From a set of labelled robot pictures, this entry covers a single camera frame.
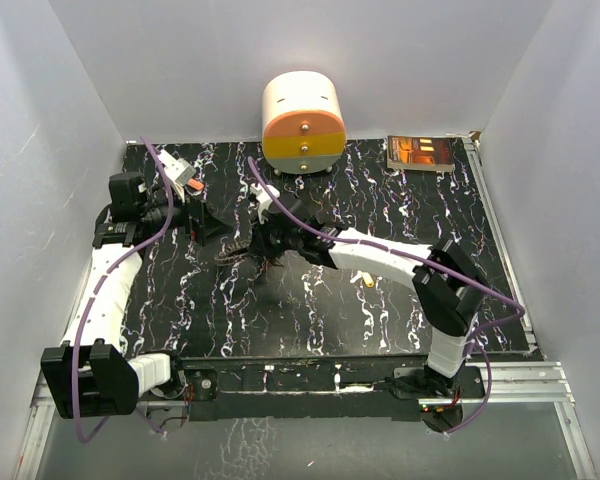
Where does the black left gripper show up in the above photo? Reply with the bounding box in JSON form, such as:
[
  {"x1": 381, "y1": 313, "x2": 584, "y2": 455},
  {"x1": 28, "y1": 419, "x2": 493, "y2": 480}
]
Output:
[{"x1": 140, "y1": 182, "x2": 233, "y2": 246}]

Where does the yellow key tag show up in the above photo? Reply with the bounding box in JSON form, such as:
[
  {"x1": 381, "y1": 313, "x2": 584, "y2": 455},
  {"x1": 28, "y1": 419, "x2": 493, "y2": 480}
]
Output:
[{"x1": 350, "y1": 271, "x2": 375, "y2": 288}]

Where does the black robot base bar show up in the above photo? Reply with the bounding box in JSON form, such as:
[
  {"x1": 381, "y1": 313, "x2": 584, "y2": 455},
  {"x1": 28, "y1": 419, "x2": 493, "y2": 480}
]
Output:
[{"x1": 181, "y1": 355, "x2": 486, "y2": 427}]

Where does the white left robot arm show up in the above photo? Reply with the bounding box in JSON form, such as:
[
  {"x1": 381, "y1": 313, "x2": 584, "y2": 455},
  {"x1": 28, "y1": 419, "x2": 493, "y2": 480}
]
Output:
[{"x1": 41, "y1": 171, "x2": 230, "y2": 419}]

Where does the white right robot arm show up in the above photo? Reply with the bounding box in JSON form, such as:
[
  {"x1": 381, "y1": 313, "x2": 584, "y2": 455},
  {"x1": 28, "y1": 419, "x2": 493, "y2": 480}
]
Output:
[{"x1": 248, "y1": 194, "x2": 486, "y2": 397}]

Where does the round three-drawer mini cabinet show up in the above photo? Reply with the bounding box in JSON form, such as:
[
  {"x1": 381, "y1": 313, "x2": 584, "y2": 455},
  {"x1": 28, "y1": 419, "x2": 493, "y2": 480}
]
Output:
[{"x1": 262, "y1": 71, "x2": 346, "y2": 176}]

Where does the orange brown book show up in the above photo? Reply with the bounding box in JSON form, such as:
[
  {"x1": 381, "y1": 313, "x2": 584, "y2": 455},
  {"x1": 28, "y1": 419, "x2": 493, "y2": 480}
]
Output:
[{"x1": 387, "y1": 136, "x2": 454, "y2": 173}]

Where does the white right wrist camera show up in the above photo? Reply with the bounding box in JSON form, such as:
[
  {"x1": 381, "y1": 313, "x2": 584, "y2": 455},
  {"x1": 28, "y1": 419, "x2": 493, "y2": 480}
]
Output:
[{"x1": 249, "y1": 183, "x2": 280, "y2": 224}]

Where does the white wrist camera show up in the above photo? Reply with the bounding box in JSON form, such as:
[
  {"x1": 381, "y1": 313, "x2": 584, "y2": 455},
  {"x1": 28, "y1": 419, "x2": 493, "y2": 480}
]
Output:
[
  {"x1": 249, "y1": 183, "x2": 280, "y2": 224},
  {"x1": 158, "y1": 150, "x2": 204, "y2": 201}
]

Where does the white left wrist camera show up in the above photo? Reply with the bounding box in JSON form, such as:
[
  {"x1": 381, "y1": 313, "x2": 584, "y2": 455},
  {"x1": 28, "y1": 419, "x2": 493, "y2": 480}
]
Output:
[{"x1": 158, "y1": 150, "x2": 204, "y2": 201}]

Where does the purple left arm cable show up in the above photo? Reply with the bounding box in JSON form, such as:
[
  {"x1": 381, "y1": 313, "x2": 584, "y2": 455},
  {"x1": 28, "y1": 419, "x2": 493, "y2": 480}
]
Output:
[{"x1": 69, "y1": 135, "x2": 187, "y2": 445}]

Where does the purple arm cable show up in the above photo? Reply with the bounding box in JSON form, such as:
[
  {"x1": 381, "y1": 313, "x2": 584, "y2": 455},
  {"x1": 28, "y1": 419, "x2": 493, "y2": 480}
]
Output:
[
  {"x1": 69, "y1": 135, "x2": 187, "y2": 445},
  {"x1": 246, "y1": 156, "x2": 527, "y2": 435}
]

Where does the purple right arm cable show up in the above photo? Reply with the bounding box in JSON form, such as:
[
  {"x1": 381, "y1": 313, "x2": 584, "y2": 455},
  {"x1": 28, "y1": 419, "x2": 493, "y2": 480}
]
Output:
[{"x1": 246, "y1": 156, "x2": 527, "y2": 435}]

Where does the aluminium frame rail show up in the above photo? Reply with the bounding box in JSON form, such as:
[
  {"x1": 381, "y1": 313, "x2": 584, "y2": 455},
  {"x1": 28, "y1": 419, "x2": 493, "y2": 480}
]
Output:
[{"x1": 462, "y1": 138, "x2": 536, "y2": 351}]

